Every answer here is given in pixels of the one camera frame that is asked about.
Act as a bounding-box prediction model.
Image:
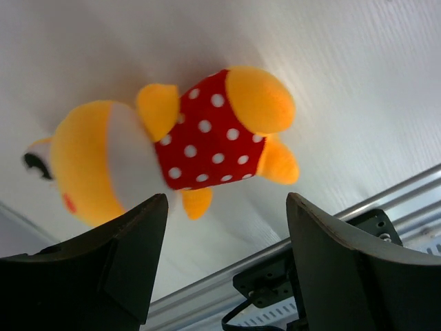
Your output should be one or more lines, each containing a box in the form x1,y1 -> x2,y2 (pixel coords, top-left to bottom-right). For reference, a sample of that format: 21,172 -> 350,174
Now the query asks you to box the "aluminium front rail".
142,165 -> 440,330

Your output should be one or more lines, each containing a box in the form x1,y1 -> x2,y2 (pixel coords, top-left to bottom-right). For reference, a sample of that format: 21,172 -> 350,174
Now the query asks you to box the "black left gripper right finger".
286,193 -> 440,330

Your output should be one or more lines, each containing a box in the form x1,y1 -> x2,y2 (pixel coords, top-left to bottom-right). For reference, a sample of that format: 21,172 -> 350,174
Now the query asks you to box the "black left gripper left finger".
1,194 -> 168,330

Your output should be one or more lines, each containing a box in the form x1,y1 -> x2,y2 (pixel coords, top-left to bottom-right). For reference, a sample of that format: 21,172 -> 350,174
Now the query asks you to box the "yellow plush table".
21,66 -> 300,226

